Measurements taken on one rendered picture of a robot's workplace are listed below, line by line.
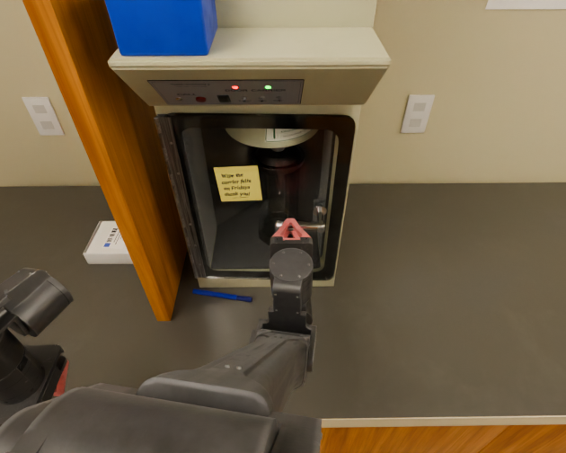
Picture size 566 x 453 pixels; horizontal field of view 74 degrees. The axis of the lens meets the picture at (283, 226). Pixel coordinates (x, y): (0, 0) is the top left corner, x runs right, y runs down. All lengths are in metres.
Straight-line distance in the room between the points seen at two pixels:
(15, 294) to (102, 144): 0.22
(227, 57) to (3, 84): 0.90
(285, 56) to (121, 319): 0.67
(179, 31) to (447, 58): 0.79
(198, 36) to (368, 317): 0.66
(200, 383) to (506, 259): 1.00
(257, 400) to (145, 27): 0.40
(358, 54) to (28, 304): 0.48
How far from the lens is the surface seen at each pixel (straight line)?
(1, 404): 0.62
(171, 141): 0.65
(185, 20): 0.47
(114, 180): 0.62
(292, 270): 0.48
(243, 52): 0.48
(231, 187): 0.68
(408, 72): 1.11
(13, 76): 1.26
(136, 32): 0.49
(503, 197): 1.33
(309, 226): 0.67
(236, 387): 0.19
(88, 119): 0.58
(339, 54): 0.48
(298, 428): 0.17
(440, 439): 1.05
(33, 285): 0.55
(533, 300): 1.06
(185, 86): 0.52
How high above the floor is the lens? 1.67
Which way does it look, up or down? 44 degrees down
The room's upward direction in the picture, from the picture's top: straight up
